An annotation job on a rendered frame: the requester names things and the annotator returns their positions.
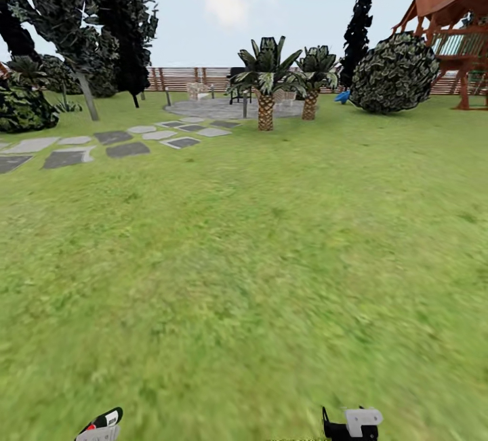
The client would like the pesticide atomizer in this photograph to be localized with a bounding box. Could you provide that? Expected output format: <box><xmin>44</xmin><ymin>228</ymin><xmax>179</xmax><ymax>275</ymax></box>
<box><xmin>92</xmin><ymin>406</ymin><xmax>123</xmax><ymax>429</ymax></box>

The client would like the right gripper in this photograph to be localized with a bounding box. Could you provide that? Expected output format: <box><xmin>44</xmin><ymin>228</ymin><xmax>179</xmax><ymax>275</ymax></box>
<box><xmin>323</xmin><ymin>417</ymin><xmax>378</xmax><ymax>441</ymax></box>

